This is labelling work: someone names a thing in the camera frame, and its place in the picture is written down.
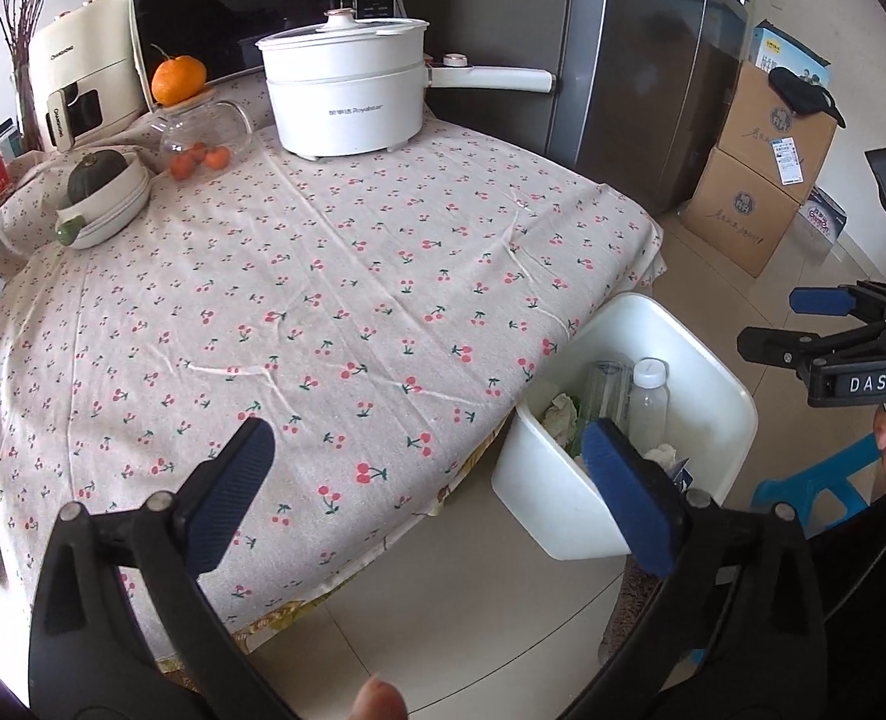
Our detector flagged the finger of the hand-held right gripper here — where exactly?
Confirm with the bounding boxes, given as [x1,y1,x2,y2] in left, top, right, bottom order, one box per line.
[737,319,886,377]
[790,281,886,322]

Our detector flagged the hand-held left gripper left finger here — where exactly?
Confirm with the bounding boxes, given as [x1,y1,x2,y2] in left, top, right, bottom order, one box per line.
[29,416,301,720]

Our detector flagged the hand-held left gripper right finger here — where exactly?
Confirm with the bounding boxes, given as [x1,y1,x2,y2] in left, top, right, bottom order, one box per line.
[563,418,827,720]

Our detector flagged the white plastic bin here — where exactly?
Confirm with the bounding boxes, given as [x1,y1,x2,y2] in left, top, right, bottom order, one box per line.
[492,292,759,563]

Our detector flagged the white plastic bottle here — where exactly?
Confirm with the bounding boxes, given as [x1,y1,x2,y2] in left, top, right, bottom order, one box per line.
[627,358,671,452]

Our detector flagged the clear plastic bottle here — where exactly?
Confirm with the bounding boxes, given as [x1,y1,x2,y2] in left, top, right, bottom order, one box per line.
[582,360,635,428]

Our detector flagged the person's left hand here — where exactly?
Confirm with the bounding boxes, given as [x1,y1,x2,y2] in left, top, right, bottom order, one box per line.
[358,675,408,720]

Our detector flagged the blue and white package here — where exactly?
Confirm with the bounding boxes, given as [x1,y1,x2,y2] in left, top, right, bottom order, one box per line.
[795,186,849,245]

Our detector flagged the blue plastic stool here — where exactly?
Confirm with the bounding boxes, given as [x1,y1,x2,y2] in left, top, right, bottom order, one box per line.
[750,431,886,541]

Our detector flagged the large cardboard box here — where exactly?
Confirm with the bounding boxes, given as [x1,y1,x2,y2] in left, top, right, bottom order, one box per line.
[679,146,800,278]

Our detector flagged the small cardboard box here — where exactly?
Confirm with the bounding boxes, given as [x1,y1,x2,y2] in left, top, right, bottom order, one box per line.
[717,60,838,203]

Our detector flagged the black cap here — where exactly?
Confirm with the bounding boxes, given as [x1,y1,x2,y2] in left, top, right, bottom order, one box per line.
[767,66,848,128]

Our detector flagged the cherry print tablecloth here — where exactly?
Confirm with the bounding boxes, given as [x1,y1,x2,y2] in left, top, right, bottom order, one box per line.
[0,79,669,661]

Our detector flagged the blue and white box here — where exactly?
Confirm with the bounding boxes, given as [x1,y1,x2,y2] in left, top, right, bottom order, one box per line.
[750,19,833,91]

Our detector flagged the white bowl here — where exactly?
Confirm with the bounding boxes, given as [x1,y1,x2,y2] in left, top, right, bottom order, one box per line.
[54,146,153,250]

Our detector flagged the grey refrigerator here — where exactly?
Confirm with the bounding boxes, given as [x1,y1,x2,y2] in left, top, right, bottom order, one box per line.
[398,0,759,215]

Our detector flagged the dark green squash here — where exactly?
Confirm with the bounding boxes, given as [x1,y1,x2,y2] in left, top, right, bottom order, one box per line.
[66,150,130,205]

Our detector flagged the glass jar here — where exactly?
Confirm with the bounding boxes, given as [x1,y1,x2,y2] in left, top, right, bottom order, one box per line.
[159,90,253,181]

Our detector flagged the white electric pot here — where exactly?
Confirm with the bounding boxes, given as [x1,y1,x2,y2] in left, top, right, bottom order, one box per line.
[255,7,558,160]

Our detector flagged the large orange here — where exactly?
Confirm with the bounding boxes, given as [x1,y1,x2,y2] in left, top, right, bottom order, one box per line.
[150,52,208,107]

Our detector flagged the white air fryer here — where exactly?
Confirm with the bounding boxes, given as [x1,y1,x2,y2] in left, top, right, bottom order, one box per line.
[26,0,151,152]

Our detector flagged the black microwave oven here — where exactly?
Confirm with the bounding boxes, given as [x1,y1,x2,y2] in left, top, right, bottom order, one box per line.
[129,0,406,113]

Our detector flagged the dried branches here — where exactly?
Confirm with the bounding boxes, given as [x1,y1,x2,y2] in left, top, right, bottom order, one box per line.
[0,0,58,155]

